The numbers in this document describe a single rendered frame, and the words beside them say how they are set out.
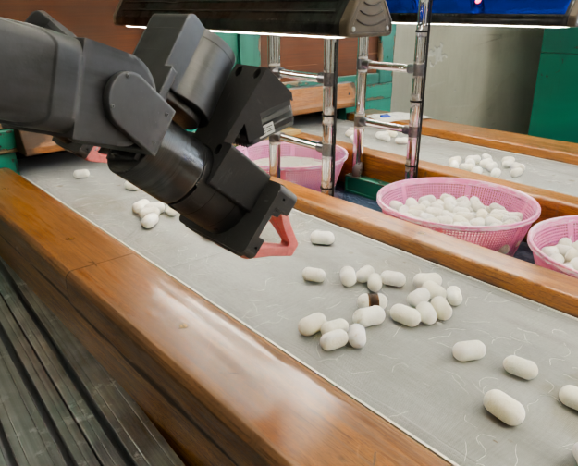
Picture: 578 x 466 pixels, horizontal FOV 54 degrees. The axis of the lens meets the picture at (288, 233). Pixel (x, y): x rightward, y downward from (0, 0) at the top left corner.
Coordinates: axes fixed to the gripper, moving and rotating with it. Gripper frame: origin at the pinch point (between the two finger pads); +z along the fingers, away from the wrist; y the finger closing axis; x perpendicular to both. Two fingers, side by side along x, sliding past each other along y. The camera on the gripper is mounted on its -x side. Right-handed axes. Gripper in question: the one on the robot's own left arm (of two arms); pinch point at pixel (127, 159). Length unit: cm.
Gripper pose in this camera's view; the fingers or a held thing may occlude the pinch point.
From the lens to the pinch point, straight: 89.9
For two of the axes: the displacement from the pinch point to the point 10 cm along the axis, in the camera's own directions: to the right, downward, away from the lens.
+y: -6.5, -2.8, 7.1
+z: 5.9, 4.1, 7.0
